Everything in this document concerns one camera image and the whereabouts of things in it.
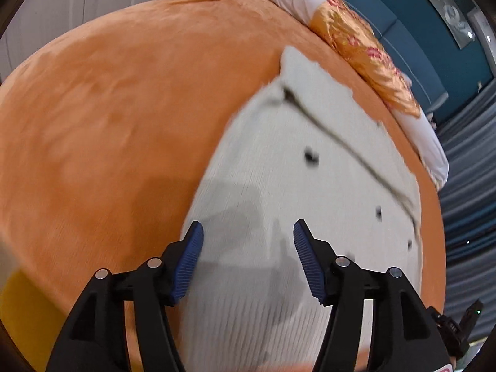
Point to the white knit sweater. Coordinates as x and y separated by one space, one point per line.
271 162

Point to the blue padded headboard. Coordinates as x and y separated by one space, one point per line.
407 15

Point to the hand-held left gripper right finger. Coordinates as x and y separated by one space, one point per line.
306 263

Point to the grey curtain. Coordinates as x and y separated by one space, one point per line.
472 201

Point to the grey wall picture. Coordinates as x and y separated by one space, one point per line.
482 35
445 4

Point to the orange floral satin pillow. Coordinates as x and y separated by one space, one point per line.
360 50

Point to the orange fleece blanket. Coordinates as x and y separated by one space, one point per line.
116 104

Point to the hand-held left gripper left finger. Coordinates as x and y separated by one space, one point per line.
190 263

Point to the person's yellow clothing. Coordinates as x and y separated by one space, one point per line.
19 310

